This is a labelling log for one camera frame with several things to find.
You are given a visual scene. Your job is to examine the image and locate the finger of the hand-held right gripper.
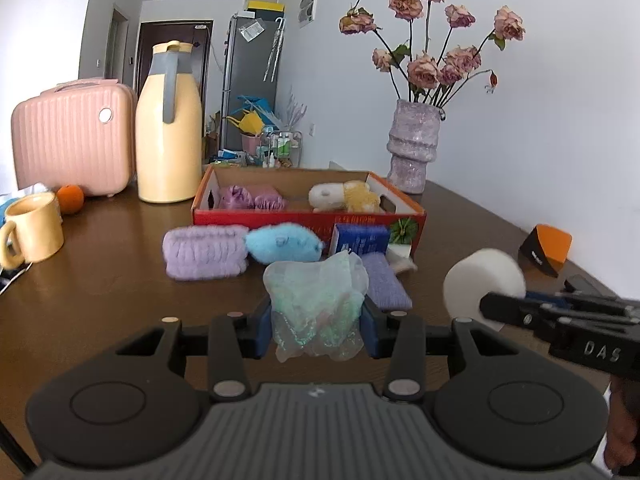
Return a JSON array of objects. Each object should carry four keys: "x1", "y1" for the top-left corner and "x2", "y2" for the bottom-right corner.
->
[
  {"x1": 525, "y1": 290, "x2": 640, "y2": 318},
  {"x1": 479, "y1": 291, "x2": 558, "y2": 341}
]

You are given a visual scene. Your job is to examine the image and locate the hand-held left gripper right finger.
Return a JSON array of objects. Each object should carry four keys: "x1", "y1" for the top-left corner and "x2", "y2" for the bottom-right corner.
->
[{"x1": 361, "y1": 297, "x2": 519, "y2": 404}]

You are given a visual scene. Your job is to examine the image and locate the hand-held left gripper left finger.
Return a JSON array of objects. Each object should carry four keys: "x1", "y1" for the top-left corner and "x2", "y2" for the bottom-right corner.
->
[{"x1": 115, "y1": 299, "x2": 274, "y2": 404}]

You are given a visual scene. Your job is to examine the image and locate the white round sponge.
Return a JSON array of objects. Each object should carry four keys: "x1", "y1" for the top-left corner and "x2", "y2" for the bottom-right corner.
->
[{"x1": 443, "y1": 248, "x2": 527, "y2": 332}]

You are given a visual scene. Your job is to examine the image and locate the purple knit cloth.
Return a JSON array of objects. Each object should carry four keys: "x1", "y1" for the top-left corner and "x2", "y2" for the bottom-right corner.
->
[{"x1": 359, "y1": 252, "x2": 414, "y2": 311}]

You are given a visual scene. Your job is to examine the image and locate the clear bag with green items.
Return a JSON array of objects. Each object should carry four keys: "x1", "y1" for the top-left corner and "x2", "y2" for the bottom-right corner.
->
[{"x1": 262, "y1": 251, "x2": 369, "y2": 362}]

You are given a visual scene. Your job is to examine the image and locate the blue plush toy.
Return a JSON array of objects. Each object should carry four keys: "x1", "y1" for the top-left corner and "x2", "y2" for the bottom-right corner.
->
[{"x1": 244, "y1": 222, "x2": 326, "y2": 263}]

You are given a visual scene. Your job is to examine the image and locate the lavender towel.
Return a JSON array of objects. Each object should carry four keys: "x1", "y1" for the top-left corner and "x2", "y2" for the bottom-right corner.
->
[{"x1": 162, "y1": 225, "x2": 251, "y2": 281}]

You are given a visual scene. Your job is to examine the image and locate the red cardboard box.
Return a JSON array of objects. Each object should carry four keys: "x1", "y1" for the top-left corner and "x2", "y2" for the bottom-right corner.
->
[{"x1": 192, "y1": 164, "x2": 427, "y2": 258}]

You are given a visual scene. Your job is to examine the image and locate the purple satin scrunchie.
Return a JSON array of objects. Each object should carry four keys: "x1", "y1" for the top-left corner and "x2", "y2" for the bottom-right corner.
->
[
  {"x1": 254, "y1": 187, "x2": 289, "y2": 212},
  {"x1": 218, "y1": 185, "x2": 258, "y2": 210}
]

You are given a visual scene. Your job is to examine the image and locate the white and yellow plush dog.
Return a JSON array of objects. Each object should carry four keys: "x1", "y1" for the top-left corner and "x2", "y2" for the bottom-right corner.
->
[{"x1": 307, "y1": 181, "x2": 382, "y2": 214}]

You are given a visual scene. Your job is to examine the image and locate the person's right hand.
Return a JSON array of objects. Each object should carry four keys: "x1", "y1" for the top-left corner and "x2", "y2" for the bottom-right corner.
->
[{"x1": 602, "y1": 376, "x2": 640, "y2": 476}]

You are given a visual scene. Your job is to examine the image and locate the black device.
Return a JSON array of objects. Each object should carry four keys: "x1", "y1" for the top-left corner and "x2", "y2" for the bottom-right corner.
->
[{"x1": 564, "y1": 275, "x2": 608, "y2": 297}]

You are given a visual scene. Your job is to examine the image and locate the orange and black box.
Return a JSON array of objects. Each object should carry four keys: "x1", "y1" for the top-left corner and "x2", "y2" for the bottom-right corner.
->
[{"x1": 518, "y1": 224, "x2": 572, "y2": 277}]

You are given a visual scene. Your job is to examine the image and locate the purple textured vase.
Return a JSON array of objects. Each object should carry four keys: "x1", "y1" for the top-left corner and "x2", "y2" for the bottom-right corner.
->
[{"x1": 386, "y1": 98, "x2": 446, "y2": 195}]

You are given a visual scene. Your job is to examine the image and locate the yellow thermos jug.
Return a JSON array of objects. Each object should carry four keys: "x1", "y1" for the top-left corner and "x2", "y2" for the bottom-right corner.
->
[{"x1": 135, "y1": 40, "x2": 204, "y2": 204}]

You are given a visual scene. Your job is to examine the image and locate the yellow plastic item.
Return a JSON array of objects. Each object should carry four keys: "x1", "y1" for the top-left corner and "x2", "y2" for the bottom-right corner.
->
[{"x1": 226, "y1": 112, "x2": 263, "y2": 137}]

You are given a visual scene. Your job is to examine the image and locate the white dried twigs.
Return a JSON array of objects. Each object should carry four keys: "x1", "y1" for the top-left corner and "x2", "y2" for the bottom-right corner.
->
[{"x1": 285, "y1": 87, "x2": 308, "y2": 131}]

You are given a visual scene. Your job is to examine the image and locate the blue plastic item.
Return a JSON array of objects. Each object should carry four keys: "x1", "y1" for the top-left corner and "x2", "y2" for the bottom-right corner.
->
[{"x1": 235, "y1": 94, "x2": 276, "y2": 121}]

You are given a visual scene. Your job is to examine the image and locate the orange fruit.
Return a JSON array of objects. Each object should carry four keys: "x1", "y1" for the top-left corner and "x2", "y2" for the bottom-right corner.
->
[{"x1": 56, "y1": 184, "x2": 85, "y2": 215}]

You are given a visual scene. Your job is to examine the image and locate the yellow mug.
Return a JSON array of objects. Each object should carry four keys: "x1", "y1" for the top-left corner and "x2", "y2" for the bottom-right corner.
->
[{"x1": 0, "y1": 191, "x2": 65, "y2": 269}]

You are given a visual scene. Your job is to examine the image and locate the bunch of dried pink roses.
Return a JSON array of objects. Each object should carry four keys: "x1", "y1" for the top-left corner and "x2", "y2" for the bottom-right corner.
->
[{"x1": 339, "y1": 0, "x2": 527, "y2": 109}]

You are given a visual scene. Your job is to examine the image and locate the grey refrigerator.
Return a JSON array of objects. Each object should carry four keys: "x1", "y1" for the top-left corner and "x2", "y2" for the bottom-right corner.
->
[{"x1": 220, "y1": 12, "x2": 287, "y2": 153}]

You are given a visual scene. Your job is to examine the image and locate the pink suitcase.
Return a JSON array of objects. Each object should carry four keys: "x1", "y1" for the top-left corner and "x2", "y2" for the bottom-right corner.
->
[{"x1": 11, "y1": 78, "x2": 138, "y2": 197}]

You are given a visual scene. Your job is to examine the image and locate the blue tissue pack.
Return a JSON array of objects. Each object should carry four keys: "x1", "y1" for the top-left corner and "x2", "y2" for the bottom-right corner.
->
[{"x1": 0, "y1": 195, "x2": 30, "y2": 223}]

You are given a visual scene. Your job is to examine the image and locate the folded clear umbrella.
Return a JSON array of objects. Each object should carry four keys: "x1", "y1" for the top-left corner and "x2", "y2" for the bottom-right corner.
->
[{"x1": 263, "y1": 16, "x2": 286, "y2": 83}]

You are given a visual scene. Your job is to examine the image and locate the grey interior door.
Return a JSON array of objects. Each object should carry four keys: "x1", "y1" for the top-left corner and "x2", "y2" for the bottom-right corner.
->
[{"x1": 105, "y1": 4, "x2": 130, "y2": 81}]

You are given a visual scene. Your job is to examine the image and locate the wire rack with bottles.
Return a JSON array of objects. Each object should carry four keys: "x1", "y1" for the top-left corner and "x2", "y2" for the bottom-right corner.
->
[{"x1": 262, "y1": 130, "x2": 302, "y2": 168}]

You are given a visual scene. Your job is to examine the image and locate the white wall panel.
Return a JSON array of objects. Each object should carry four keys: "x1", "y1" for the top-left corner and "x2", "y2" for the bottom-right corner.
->
[{"x1": 296, "y1": 0, "x2": 320, "y2": 27}]

